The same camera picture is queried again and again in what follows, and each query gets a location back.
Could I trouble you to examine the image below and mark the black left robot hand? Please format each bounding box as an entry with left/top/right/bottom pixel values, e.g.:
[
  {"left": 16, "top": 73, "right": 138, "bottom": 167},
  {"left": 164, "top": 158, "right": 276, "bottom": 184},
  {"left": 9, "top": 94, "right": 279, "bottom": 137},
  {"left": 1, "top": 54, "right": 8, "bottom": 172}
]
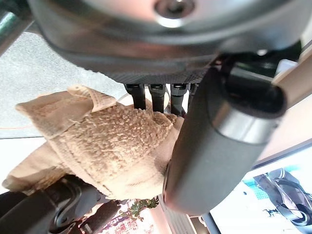
[{"left": 26, "top": 0, "right": 312, "bottom": 216}]

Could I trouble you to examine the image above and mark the beige terry cloth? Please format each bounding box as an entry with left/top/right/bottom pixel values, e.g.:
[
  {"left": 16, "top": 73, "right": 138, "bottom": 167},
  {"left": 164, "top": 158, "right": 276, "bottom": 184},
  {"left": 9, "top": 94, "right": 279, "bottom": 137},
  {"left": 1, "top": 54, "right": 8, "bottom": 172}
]
[{"left": 1, "top": 84, "right": 186, "bottom": 201}]

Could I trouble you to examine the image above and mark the display screen with robot picture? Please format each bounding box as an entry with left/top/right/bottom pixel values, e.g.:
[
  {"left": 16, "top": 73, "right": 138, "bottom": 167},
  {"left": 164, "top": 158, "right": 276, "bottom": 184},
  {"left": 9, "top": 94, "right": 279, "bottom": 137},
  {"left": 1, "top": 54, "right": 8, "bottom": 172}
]
[{"left": 209, "top": 158, "right": 312, "bottom": 234}]

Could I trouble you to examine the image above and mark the green leafy plant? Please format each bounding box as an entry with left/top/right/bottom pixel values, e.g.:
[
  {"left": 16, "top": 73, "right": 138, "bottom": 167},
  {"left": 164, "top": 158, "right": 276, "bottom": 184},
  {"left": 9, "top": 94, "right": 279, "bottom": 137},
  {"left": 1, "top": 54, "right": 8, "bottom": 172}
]
[{"left": 118, "top": 196, "right": 159, "bottom": 223}]

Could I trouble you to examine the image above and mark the red and white patterned mat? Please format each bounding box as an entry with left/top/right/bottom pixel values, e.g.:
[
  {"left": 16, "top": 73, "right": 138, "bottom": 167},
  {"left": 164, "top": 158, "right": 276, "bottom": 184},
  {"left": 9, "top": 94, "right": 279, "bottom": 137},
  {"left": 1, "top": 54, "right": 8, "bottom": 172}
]
[{"left": 107, "top": 211, "right": 158, "bottom": 234}]

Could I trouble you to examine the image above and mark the dark green pole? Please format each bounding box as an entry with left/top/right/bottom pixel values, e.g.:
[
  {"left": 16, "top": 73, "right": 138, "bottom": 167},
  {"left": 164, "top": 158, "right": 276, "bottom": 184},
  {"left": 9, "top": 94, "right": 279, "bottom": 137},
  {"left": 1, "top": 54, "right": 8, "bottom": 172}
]
[{"left": 0, "top": 9, "right": 34, "bottom": 57}]

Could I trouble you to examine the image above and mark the pale wooden frame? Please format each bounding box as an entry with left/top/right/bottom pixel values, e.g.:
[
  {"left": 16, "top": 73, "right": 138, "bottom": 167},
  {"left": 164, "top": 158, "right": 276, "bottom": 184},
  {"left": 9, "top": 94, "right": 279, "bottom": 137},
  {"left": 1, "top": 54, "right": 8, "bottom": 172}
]
[{"left": 272, "top": 47, "right": 312, "bottom": 112}]

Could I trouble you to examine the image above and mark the thin orange cable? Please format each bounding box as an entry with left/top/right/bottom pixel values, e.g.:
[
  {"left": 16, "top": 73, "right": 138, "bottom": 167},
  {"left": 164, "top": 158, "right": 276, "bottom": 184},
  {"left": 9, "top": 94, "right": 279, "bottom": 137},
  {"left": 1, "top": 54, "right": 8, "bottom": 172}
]
[{"left": 0, "top": 123, "right": 34, "bottom": 130}]

